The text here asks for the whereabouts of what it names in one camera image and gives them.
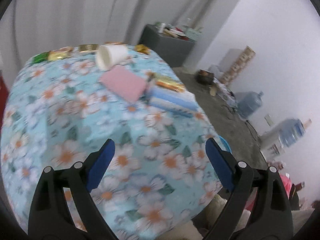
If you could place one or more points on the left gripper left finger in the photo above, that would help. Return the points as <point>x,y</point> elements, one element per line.
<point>50,217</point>

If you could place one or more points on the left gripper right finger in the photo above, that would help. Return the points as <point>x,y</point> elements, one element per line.
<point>271,214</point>

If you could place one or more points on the blue white box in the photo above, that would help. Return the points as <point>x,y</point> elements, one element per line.
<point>182,103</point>

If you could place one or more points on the pink sponge cloth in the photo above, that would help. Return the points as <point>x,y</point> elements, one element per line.
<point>124,83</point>

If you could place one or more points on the white paper cup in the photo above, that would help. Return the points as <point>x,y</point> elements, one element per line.
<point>110,55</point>

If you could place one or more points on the blue trash bin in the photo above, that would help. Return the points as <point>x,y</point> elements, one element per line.
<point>224,144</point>

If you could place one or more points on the blue water jug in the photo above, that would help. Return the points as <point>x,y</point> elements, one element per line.
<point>291,130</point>
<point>248,104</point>

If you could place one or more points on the floral blue tablecloth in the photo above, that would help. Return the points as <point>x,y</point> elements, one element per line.
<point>58,112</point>

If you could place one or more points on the dark basket on floor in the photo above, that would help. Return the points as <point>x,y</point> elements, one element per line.
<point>204,77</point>

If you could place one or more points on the green candy wrapper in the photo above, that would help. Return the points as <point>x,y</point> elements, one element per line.
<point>40,57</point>

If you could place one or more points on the gold wrapper on box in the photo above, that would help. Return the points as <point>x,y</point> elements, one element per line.
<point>168,83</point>

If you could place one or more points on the gold candy wrapper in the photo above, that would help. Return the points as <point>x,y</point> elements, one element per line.
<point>88,48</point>

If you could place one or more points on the dark grey cabinet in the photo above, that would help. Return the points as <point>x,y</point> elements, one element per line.
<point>174,51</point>

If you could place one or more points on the grey curtain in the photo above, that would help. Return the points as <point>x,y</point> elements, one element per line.
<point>29,27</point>

